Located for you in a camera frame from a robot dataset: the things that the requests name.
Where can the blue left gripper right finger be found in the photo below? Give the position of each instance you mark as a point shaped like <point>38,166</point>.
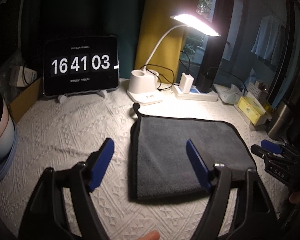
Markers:
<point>198,165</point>

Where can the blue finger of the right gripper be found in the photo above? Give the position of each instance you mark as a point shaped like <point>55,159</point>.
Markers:
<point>271,147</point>

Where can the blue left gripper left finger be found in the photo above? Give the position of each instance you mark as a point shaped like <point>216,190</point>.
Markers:
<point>98,163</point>

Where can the fingertip at bottom edge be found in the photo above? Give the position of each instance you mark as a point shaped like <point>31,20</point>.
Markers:
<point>154,235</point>

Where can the steel thermos bottle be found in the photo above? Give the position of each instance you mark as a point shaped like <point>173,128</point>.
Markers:
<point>279,120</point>

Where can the yellow tissue box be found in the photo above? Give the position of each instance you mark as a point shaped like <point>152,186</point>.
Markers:
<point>253,110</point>

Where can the grey microfibre towel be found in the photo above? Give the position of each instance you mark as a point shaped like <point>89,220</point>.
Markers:
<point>161,166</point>

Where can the white textured tablecloth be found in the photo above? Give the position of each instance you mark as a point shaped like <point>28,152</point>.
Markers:
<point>57,135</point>

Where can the white basket with items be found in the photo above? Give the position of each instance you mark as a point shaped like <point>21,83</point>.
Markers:
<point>257,88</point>

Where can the white tissue pack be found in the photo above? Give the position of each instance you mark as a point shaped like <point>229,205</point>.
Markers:
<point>229,95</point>

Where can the white tablet stand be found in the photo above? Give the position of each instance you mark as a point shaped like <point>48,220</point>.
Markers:
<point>102,93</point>

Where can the white power strip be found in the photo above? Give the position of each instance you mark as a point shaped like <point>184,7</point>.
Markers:
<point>195,94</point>

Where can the white desk lamp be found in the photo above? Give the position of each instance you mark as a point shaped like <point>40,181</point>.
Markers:
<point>144,84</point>

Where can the black power adapter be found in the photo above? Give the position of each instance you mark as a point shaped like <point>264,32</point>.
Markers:
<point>203,83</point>

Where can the white charger plug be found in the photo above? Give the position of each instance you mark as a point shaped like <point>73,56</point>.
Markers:
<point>186,82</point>

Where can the brown cardboard box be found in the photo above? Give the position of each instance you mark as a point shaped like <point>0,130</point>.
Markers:
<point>25,100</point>

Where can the hanging light blue shirt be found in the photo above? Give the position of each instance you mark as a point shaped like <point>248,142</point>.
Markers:
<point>269,42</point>

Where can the black tablet showing clock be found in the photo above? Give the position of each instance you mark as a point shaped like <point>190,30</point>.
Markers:
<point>81,69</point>

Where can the pink and blue cup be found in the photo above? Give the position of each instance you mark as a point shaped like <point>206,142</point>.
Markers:
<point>8,138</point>

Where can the yellow curtain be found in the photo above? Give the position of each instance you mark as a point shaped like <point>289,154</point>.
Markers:
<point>155,22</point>

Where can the white box with cable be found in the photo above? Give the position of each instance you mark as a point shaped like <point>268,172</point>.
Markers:
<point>22,76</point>

